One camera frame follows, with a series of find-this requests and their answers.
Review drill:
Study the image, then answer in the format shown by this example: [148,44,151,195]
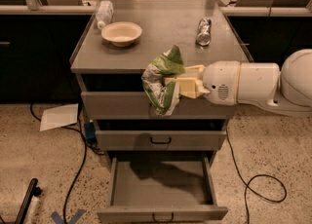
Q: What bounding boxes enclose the black floor cable left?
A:
[29,102,106,224]

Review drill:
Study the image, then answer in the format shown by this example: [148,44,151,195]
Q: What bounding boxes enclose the grey middle drawer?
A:
[96,131,226,151]

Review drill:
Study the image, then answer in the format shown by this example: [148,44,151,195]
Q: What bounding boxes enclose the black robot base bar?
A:
[14,178,42,224]

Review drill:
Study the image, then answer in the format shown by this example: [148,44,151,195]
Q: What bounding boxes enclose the grey bottom drawer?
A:
[97,152,228,224]

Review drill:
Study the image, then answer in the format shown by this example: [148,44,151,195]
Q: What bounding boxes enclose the grey top drawer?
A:
[81,92,236,120]

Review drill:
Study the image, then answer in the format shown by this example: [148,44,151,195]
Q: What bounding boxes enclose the black floor cable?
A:
[29,102,106,224]
[225,127,289,224]

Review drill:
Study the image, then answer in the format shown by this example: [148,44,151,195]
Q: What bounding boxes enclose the black floor cable right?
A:
[225,127,289,224]

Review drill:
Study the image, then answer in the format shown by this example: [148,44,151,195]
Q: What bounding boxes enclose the white paper sheet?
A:
[40,104,78,131]

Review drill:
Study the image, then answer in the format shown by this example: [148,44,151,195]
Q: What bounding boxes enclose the blue power adapter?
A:
[84,122,97,143]

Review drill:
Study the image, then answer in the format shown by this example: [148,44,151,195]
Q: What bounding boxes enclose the grey drawer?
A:
[97,152,228,224]
[81,92,236,120]
[96,131,226,151]

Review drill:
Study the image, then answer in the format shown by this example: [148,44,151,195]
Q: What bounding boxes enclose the clear plastic water bottle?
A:
[96,0,114,29]

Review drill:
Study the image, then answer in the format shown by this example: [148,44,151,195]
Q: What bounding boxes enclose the blue tape cross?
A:
[50,208,87,224]

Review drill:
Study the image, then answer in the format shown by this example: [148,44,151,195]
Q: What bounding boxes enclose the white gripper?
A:
[165,61,241,106]

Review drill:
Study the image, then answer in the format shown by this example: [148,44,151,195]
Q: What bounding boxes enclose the white paper bowl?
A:
[101,21,142,47]

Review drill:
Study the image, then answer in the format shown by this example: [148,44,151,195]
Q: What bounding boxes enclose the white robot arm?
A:
[164,49,312,117]

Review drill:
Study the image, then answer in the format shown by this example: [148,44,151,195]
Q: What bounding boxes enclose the green jalapeno chip bag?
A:
[141,45,185,116]

